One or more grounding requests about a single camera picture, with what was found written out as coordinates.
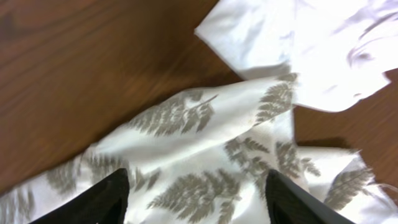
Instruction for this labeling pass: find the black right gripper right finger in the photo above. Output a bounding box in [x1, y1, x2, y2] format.
[265, 169, 354, 224]

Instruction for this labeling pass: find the white fern print garment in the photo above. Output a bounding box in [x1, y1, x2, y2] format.
[1, 73, 397, 223]

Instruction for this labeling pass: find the plain white cloth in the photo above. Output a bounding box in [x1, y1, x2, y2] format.
[195, 0, 397, 112]

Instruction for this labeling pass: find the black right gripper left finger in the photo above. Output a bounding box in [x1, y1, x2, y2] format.
[32, 168, 130, 224]

